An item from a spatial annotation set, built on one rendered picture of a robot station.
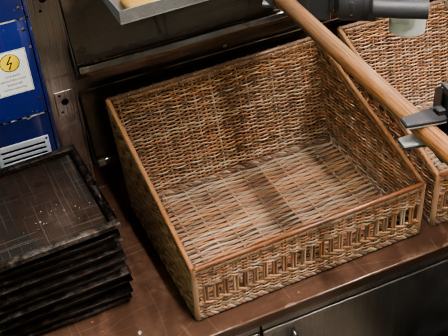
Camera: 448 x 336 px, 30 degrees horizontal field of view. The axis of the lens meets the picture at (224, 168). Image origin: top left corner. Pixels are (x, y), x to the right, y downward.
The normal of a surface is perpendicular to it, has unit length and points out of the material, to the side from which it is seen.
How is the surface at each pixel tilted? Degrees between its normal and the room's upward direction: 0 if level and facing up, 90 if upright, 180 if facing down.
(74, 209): 0
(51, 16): 90
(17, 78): 90
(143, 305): 0
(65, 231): 0
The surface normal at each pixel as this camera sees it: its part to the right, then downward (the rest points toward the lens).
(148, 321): -0.06, -0.76
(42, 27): 0.40, 0.58
